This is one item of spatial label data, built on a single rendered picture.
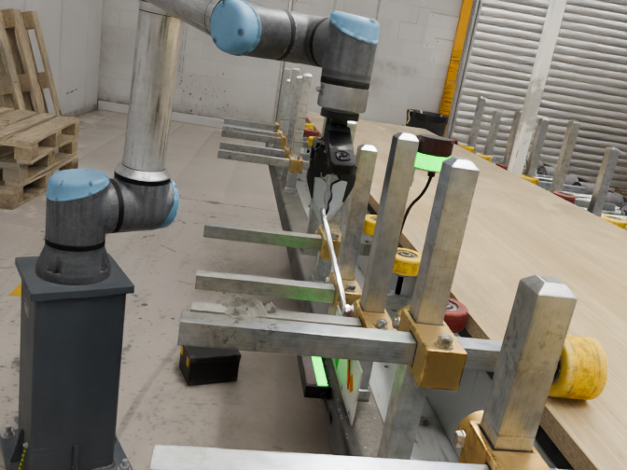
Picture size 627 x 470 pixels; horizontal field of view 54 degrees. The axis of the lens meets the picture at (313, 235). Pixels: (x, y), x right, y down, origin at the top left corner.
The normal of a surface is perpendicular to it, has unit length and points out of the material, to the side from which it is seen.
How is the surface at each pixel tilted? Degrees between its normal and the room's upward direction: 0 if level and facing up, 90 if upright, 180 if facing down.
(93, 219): 92
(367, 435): 0
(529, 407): 90
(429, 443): 0
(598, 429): 0
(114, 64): 90
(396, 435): 90
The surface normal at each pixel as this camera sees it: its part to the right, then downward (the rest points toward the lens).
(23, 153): 0.11, 0.30
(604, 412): 0.15, -0.95
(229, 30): -0.68, 0.12
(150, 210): 0.65, 0.38
